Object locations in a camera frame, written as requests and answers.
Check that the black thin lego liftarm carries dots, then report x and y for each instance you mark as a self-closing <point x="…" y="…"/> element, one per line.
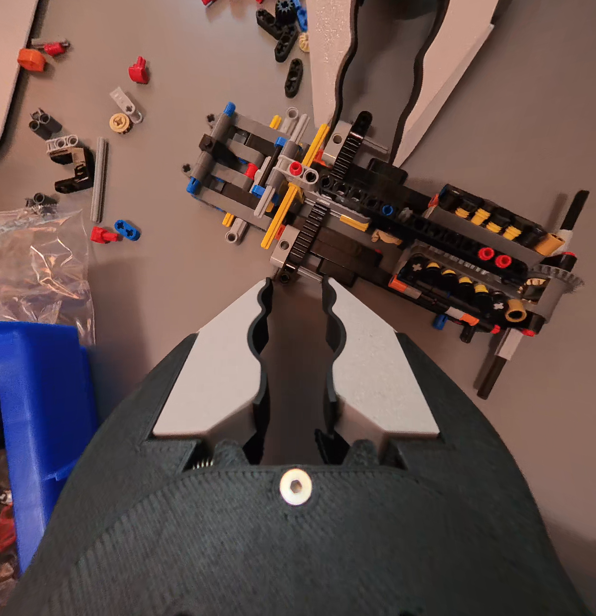
<point x="293" y="77"/>

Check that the black three-hole lego liftarm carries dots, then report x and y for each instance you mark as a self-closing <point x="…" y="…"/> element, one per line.
<point x="286" y="46"/>
<point x="274" y="23"/>

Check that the dark grey double lego connector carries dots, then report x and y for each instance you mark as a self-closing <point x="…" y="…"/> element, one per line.
<point x="44" y="123"/>

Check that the tan lego pulley wheel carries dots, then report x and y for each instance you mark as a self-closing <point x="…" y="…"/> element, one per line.
<point x="119" y="122"/>

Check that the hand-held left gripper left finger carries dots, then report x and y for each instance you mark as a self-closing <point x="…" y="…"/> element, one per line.
<point x="211" y="385"/>

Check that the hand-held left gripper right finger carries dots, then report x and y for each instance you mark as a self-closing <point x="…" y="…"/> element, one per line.
<point x="384" y="385"/>

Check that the light grey short lego beam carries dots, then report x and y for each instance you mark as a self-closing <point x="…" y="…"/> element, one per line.
<point x="62" y="144"/>

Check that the light grey lego connector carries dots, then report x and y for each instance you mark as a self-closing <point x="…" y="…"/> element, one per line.
<point x="126" y="103"/>

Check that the dark grey small lego connector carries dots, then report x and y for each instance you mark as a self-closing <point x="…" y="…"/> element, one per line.
<point x="39" y="199"/>

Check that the black small lego gear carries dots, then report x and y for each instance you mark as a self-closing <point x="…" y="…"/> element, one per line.
<point x="284" y="9"/>

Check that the clear empty plastic bag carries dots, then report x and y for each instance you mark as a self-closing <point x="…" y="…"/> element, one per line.
<point x="38" y="269"/>

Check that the red grey lego pin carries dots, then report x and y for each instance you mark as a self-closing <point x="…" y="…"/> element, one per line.
<point x="51" y="47"/>

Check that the orange lego bush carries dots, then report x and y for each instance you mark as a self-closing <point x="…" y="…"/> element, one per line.
<point x="31" y="59"/>

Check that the tan toothed lego gear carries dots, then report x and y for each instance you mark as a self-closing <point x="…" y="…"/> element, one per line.
<point x="304" y="43"/>

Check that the grey long lego axle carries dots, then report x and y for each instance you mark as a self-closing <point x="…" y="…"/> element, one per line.
<point x="99" y="180"/>

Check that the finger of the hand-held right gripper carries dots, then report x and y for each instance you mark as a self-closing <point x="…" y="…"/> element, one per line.
<point x="327" y="48"/>
<point x="452" y="53"/>

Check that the white tablet stand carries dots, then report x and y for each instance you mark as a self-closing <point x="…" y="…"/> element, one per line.
<point x="9" y="62"/>

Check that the lego car chassis model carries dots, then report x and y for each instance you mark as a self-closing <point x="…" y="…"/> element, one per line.
<point x="375" y="207"/>

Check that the red lego connector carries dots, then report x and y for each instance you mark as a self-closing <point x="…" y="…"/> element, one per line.
<point x="138" y="72"/>
<point x="103" y="235"/>

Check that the blue plastic bin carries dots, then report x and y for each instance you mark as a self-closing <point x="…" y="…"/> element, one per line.
<point x="48" y="409"/>

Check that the black u-shaped lego bracket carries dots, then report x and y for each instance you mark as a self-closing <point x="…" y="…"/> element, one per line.
<point x="76" y="171"/>

